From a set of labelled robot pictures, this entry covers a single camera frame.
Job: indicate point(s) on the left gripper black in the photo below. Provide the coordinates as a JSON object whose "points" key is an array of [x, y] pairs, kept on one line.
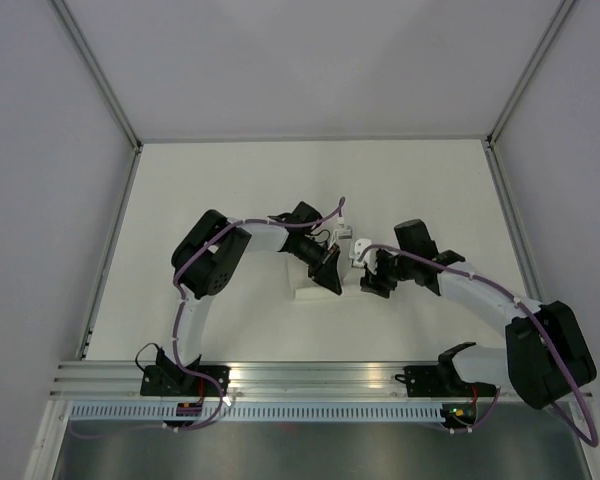
{"points": [[324, 270]]}

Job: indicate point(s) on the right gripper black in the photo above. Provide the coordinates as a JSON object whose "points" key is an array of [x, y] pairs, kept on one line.
{"points": [[373, 276]]}

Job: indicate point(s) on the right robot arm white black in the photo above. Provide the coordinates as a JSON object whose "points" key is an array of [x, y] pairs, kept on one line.
{"points": [[544, 356]]}

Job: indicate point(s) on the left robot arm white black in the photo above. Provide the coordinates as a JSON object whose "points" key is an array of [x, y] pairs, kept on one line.
{"points": [[206, 259]]}

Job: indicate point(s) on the right side aluminium rail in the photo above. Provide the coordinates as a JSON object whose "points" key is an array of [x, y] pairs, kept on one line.
{"points": [[522, 250]]}

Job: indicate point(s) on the aluminium rail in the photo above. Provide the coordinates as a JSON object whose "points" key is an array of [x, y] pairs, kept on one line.
{"points": [[522, 250], [108, 254], [248, 381]]}

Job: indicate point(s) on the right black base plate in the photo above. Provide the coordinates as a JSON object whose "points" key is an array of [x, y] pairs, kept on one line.
{"points": [[432, 381]]}

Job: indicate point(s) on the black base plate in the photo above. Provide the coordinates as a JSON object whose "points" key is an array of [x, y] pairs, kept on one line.
{"points": [[432, 381], [158, 383]]}

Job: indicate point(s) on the white slotted cable duct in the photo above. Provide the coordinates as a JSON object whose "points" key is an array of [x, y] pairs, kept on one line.
{"points": [[419, 412]]}

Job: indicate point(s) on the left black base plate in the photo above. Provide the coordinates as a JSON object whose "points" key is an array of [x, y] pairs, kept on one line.
{"points": [[158, 383]]}

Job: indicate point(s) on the left side aluminium rail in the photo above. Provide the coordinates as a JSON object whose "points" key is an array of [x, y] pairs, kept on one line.
{"points": [[108, 254]]}

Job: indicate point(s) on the aluminium front rail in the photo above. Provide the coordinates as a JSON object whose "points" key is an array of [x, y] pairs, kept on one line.
{"points": [[248, 381]]}

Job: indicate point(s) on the right aluminium frame post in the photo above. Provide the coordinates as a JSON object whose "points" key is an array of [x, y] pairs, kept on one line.
{"points": [[557, 22]]}

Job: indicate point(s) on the aluminium frame post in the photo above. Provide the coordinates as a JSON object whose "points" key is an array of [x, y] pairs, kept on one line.
{"points": [[81, 45], [557, 22]]}

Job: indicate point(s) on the left aluminium frame post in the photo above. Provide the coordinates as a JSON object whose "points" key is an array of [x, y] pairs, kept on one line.
{"points": [[81, 45]]}

